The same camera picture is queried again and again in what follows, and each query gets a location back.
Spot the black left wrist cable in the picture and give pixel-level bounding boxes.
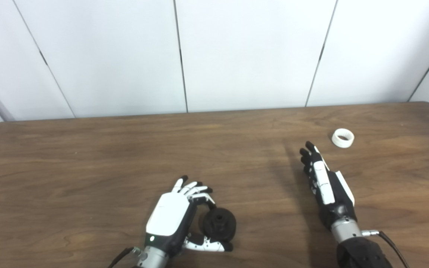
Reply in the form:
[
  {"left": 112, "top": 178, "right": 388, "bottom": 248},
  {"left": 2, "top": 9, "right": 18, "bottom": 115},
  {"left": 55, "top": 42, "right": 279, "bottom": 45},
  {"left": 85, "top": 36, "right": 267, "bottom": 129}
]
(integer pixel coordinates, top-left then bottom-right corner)
[{"left": 107, "top": 247, "right": 142, "bottom": 268}]

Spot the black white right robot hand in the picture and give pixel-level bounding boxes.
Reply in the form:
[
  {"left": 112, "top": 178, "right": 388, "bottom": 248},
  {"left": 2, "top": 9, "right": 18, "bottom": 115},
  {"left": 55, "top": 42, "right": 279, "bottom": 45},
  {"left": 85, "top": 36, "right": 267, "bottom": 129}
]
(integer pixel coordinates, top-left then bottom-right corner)
[{"left": 299, "top": 141, "right": 364, "bottom": 243}]

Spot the white plastic ring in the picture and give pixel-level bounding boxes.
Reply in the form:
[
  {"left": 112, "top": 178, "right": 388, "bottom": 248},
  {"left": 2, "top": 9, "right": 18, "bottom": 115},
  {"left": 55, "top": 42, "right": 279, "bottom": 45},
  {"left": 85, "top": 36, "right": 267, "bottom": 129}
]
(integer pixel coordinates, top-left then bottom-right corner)
[{"left": 331, "top": 128, "right": 355, "bottom": 149}]

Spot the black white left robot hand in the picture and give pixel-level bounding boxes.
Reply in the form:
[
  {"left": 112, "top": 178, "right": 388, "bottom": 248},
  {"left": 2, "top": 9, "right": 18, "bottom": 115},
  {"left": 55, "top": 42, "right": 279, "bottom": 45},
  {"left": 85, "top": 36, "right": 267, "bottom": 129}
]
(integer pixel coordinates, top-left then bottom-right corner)
[{"left": 136, "top": 175, "right": 233, "bottom": 268}]

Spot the round black plastic part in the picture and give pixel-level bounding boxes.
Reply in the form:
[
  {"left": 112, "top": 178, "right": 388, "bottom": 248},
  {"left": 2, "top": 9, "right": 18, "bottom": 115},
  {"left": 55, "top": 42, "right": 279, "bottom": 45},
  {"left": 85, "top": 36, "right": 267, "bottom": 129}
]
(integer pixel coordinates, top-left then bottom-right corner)
[{"left": 200, "top": 207, "right": 237, "bottom": 242}]

